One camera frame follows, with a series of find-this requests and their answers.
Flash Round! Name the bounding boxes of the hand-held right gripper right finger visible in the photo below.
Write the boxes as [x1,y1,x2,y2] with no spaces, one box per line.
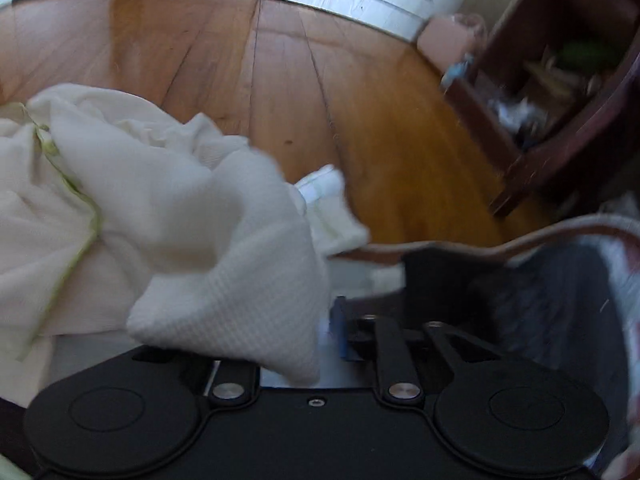
[330,296,506,407]

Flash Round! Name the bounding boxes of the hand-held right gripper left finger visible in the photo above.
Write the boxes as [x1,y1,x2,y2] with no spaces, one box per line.
[206,359,262,409]

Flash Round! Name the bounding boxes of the white waffle-knit garment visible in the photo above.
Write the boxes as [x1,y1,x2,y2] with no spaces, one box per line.
[0,83,372,408]

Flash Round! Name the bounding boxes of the dark cloth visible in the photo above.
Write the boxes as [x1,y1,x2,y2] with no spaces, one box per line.
[402,242,632,461]

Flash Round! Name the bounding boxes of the crumpled white papers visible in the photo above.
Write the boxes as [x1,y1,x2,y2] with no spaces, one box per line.
[487,94,547,137]

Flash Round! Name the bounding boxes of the small blue object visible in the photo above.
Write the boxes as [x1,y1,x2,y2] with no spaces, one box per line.
[440,55,474,92]

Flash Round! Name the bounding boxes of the patterned rug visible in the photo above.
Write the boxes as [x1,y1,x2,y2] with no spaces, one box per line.
[327,212,640,480]

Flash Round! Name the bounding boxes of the dark wooden shelf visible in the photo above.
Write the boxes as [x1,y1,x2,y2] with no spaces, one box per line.
[442,0,640,219]

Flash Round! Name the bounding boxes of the pink case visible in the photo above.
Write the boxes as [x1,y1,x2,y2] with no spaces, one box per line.
[417,14,489,74]

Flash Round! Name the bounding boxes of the green bundle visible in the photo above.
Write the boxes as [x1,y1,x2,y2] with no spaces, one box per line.
[557,40,622,74]

